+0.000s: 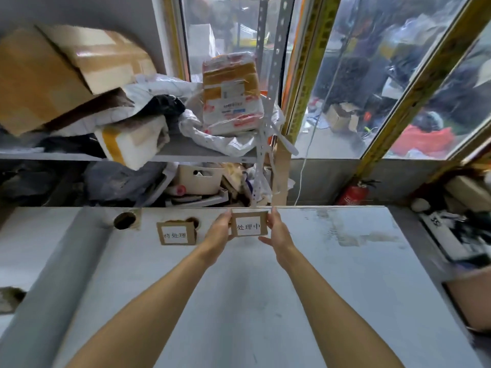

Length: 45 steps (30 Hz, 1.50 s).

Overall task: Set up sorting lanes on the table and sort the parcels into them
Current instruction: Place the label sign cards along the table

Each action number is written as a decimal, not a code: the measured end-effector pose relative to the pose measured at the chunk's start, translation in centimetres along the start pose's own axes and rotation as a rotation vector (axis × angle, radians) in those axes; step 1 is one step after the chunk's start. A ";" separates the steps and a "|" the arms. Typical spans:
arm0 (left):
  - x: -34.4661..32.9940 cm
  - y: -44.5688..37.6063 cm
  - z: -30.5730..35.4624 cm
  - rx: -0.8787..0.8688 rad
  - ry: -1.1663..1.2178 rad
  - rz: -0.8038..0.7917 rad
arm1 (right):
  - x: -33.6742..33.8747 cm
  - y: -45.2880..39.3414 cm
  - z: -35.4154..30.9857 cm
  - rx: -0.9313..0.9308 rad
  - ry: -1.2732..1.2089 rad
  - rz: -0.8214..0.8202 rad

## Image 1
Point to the person's right hand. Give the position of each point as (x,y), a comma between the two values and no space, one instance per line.
(284,245)

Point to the person's left hand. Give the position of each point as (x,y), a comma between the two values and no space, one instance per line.
(216,241)

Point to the clear acrylic divider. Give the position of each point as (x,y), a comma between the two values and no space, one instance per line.
(57,283)

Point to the person's left forearm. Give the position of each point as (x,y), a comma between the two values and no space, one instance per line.
(145,321)

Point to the person's right forearm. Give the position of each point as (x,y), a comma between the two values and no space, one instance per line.
(337,325)

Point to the grey flat tray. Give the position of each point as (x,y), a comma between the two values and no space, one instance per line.
(199,201)

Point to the beige storage basket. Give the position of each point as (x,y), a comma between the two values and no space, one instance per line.
(199,183)

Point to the pink roll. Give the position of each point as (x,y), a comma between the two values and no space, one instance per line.
(180,190)

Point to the tall narrow cardboard piece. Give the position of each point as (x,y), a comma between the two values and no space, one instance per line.
(281,176)

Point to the red fire extinguisher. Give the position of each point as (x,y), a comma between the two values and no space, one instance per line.
(353,195)

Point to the grey metal shelf rack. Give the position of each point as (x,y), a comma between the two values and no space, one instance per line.
(184,151)

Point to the white woven sack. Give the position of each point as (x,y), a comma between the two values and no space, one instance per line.
(226,143)

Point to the dark grey plastic mailer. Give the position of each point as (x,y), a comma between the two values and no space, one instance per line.
(122,180)

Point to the white foam box yellow tape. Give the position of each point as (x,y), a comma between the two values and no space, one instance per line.
(134,145)

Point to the open cardboard box outdoors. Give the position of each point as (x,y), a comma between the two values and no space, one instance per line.
(339,118)

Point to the white round object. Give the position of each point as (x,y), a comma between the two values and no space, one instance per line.
(420,205)

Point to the black plastic bag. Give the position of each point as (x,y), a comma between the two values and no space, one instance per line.
(165,105)

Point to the orange white wrapped bundle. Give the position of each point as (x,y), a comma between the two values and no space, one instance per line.
(232,95)

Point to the black white shoe box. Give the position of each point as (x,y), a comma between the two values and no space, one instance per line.
(441,233)

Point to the red cloth heap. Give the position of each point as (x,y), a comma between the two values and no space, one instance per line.
(422,143)

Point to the plain cardboard box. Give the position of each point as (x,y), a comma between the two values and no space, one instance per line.
(468,191)

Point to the brown cardboard floor box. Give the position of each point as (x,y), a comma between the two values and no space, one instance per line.
(473,298)

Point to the large yellow-taped cardboard box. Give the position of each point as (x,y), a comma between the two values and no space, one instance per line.
(38,80)

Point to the glass storefront with taped frame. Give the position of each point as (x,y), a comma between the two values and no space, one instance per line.
(310,72)

